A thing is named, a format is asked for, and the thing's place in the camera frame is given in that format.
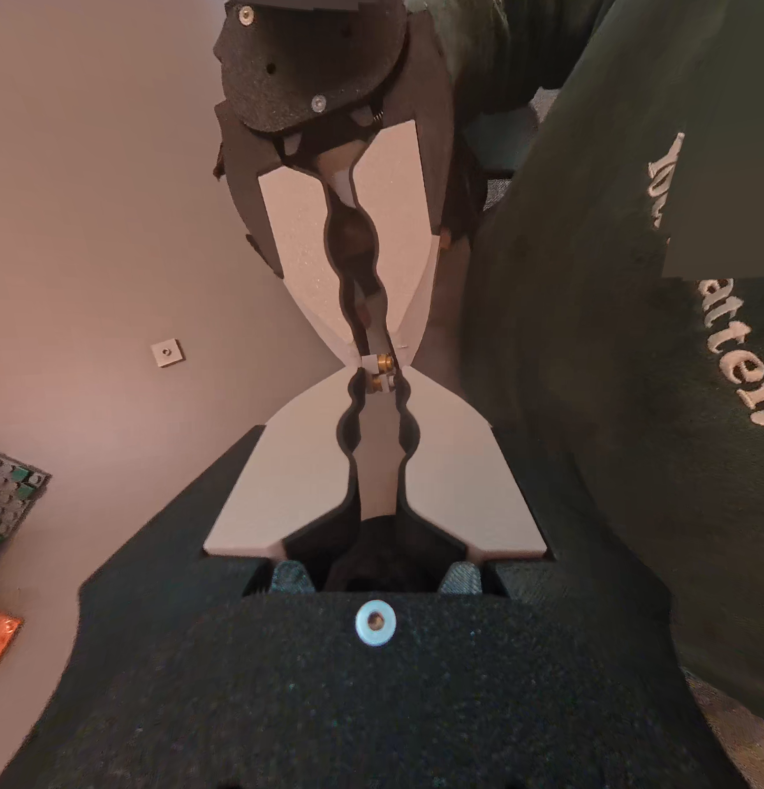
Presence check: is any person's right forearm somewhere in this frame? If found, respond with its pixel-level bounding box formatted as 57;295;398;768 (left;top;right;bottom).
413;0;605;118

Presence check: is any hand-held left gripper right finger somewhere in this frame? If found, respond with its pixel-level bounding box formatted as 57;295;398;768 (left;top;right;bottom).
397;367;546;586

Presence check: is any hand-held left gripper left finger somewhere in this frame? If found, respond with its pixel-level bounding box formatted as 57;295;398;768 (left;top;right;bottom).
203;368;361;586

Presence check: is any toy brick castle model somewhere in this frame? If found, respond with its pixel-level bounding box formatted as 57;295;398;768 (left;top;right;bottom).
0;449;53;682

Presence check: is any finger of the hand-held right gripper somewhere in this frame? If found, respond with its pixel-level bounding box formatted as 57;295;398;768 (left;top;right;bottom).
259;166;362;366
351;119;440;366

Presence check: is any person's green sweatshirt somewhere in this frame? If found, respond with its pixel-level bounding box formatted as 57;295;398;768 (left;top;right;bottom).
462;0;764;710

